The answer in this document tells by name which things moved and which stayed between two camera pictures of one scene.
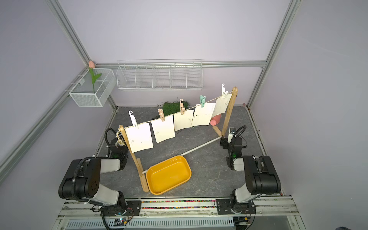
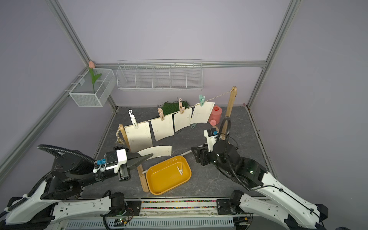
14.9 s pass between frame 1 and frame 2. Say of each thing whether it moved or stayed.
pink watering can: stayed
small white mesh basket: stayed
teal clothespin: stayed
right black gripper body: moved
